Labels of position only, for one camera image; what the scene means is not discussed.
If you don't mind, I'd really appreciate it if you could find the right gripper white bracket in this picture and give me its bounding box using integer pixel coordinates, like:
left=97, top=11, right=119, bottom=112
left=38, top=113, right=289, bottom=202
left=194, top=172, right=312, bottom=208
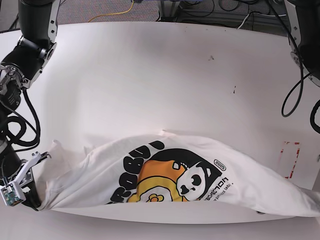
left=0, top=152, right=51, bottom=209

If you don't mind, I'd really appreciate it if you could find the white t-shirt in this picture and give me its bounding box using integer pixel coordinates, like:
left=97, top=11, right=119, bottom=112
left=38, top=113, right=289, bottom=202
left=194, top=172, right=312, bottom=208
left=36, top=134, right=320, bottom=217

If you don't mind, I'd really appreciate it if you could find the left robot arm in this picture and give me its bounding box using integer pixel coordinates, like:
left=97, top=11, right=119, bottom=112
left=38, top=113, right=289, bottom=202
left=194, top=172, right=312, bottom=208
left=266, top=0, right=320, bottom=118

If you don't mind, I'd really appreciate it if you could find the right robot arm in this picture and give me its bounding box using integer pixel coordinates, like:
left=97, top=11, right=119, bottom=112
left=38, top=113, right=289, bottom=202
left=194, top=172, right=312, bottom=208
left=0, top=0, right=61, bottom=211

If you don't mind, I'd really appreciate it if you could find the red tape rectangle marking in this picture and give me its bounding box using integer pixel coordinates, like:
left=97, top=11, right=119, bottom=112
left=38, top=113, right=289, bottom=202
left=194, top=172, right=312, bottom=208
left=277, top=141, right=301, bottom=179

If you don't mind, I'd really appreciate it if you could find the yellow cable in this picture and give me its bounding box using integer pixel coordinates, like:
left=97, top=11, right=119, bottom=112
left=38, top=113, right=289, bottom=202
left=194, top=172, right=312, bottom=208
left=88, top=0, right=136, bottom=23

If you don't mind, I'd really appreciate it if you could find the white cable on floor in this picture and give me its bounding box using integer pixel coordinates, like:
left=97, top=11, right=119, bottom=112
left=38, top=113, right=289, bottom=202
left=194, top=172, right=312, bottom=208
left=236, top=11, right=252, bottom=30

